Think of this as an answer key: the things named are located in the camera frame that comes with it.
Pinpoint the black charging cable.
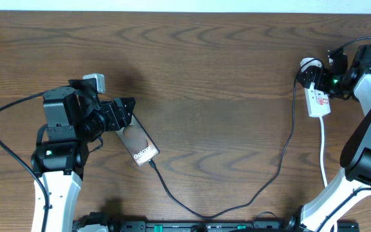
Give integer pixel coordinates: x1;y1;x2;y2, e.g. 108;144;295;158
147;57;325;220

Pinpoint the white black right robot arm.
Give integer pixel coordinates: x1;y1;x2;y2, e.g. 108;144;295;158
285;44;371;231

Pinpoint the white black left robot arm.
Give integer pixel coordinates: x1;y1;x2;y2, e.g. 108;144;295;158
32;78;136;231

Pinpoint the white power strip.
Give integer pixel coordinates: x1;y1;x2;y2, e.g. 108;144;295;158
300;57;331;118

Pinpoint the white power strip cord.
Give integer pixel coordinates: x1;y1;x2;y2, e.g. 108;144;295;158
319;116;339;232

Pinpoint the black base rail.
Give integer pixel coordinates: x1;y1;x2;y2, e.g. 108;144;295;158
72;212;360;232

